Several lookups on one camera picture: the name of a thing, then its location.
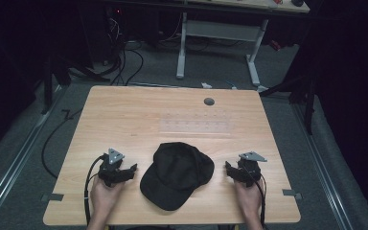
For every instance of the metal floor rail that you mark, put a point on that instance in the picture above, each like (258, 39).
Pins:
(326, 172)
(16, 153)

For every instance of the black computer mouse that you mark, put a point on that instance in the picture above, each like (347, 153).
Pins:
(297, 2)

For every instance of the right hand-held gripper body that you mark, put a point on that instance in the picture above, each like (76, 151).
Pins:
(250, 169)

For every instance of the white-legged wooden desk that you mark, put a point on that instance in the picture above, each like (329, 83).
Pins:
(223, 30)

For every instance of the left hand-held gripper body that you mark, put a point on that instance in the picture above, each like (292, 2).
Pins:
(110, 171)

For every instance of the red object under desk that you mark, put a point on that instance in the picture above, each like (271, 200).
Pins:
(275, 45)

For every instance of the grey tape strip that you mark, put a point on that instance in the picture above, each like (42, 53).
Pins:
(53, 197)
(290, 192)

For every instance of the dark round table grommet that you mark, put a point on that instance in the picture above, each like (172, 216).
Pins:
(209, 101)

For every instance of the small white plug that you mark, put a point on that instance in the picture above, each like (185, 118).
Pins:
(206, 85)

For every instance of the clear plastic sheet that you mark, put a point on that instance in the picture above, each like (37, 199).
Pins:
(195, 123)

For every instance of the person's left hand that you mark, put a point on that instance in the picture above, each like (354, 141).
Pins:
(103, 196)

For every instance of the black baseball cap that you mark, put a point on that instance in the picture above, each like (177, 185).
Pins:
(175, 174)

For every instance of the black metal stand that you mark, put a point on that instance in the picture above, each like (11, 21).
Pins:
(48, 83)
(306, 96)

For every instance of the person's right hand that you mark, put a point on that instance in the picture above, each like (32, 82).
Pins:
(249, 198)

